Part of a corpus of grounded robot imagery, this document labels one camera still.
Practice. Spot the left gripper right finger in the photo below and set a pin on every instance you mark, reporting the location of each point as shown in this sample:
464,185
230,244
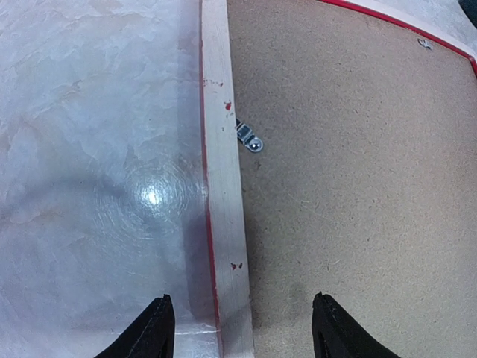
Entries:
336,334

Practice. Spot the brown backing board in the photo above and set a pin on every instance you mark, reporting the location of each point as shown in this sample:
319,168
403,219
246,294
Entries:
354,186

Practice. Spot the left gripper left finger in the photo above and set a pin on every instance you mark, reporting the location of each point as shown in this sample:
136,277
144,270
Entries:
150,335

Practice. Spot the red wooden picture frame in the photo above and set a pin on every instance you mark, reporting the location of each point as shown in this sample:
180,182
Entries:
223,186

